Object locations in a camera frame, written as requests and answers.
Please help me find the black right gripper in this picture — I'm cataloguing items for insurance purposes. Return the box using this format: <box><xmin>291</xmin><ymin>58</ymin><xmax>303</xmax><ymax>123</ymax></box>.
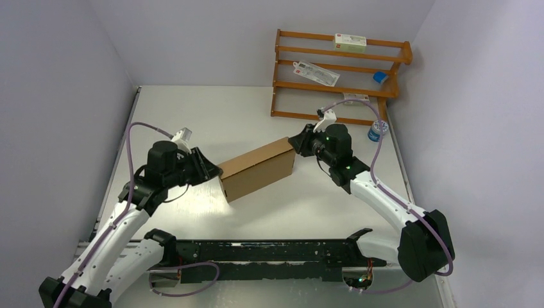
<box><xmin>289</xmin><ymin>124</ymin><xmax>336</xmax><ymax>167</ymax></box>

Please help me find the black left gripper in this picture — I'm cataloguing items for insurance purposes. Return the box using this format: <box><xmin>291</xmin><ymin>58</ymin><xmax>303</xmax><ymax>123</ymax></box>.
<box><xmin>164</xmin><ymin>146</ymin><xmax>223</xmax><ymax>188</ymax></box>

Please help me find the brown cardboard box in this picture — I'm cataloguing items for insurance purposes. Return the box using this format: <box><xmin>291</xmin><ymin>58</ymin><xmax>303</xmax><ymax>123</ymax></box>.
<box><xmin>219</xmin><ymin>137</ymin><xmax>295</xmax><ymax>203</ymax></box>

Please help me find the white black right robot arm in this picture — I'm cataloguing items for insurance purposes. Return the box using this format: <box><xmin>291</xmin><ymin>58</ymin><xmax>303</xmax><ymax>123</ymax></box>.
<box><xmin>287</xmin><ymin>124</ymin><xmax>455</xmax><ymax>282</ymax></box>

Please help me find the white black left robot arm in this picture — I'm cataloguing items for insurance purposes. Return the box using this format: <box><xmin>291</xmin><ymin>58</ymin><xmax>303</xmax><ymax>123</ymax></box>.
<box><xmin>38</xmin><ymin>141</ymin><xmax>223</xmax><ymax>307</ymax></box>

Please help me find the small grey-white box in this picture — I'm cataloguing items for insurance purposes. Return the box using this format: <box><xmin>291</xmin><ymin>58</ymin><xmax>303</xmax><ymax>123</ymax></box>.
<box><xmin>343</xmin><ymin>92</ymin><xmax>370</xmax><ymax>106</ymax></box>

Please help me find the green white box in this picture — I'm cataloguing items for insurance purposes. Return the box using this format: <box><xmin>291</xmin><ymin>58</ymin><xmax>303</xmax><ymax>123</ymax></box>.
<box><xmin>333</xmin><ymin>33</ymin><xmax>367</xmax><ymax>54</ymax></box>

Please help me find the flat white packet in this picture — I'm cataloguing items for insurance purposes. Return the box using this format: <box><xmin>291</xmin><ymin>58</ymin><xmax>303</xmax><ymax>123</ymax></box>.
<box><xmin>293</xmin><ymin>61</ymin><xmax>340</xmax><ymax>87</ymax></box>

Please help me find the blue white round jar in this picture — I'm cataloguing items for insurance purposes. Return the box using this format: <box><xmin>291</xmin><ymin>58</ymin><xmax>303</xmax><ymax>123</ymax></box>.
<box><xmin>367</xmin><ymin>120</ymin><xmax>389</xmax><ymax>142</ymax></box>

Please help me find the small blue block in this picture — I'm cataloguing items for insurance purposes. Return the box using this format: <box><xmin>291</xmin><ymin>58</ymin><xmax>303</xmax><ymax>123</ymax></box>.
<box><xmin>373</xmin><ymin>71</ymin><xmax>389</xmax><ymax>85</ymax></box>

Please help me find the orange wooden shelf rack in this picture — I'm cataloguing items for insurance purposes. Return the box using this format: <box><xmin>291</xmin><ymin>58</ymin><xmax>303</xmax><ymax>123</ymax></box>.
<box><xmin>270</xmin><ymin>30</ymin><xmax>413</xmax><ymax>121</ymax></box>

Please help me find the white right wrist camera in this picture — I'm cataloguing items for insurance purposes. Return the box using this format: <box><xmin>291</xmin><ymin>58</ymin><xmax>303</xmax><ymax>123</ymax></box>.
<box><xmin>313</xmin><ymin>108</ymin><xmax>337</xmax><ymax>133</ymax></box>

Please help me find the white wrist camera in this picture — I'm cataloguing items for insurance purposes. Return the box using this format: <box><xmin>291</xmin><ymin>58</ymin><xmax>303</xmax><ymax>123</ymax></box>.
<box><xmin>313</xmin><ymin>108</ymin><xmax>337</xmax><ymax>133</ymax></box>
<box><xmin>171</xmin><ymin>128</ymin><xmax>192</xmax><ymax>153</ymax></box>

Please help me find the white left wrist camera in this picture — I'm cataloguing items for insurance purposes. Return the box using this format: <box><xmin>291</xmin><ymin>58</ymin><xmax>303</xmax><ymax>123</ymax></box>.
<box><xmin>171</xmin><ymin>128</ymin><xmax>192</xmax><ymax>153</ymax></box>

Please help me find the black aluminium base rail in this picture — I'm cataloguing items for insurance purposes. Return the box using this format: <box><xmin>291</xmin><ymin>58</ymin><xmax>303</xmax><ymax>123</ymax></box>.
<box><xmin>156</xmin><ymin>235</ymin><xmax>387</xmax><ymax>284</ymax></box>

